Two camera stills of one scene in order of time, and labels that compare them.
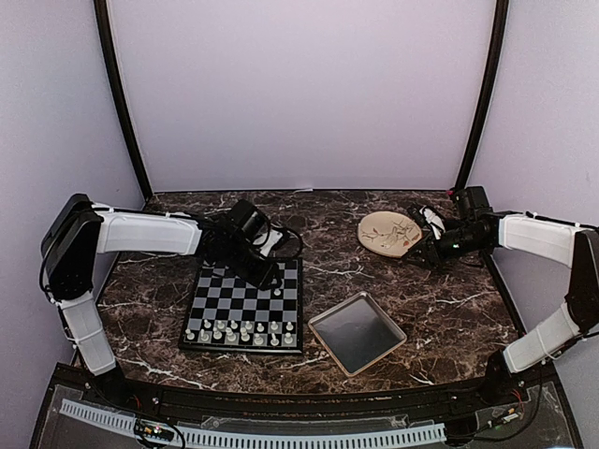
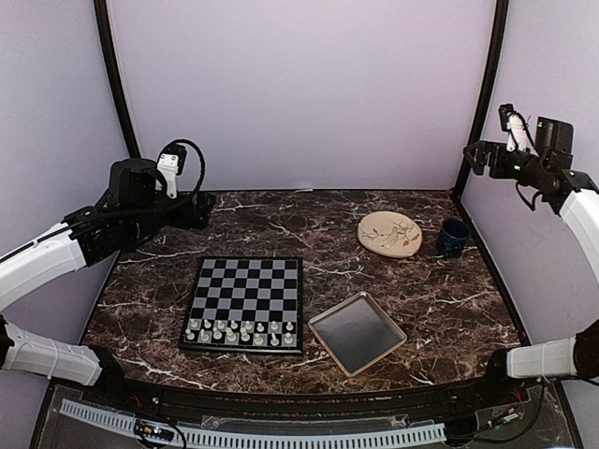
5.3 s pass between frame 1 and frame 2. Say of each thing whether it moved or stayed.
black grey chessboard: stayed
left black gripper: moved
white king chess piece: stayed
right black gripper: moved
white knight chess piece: stayed
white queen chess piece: stayed
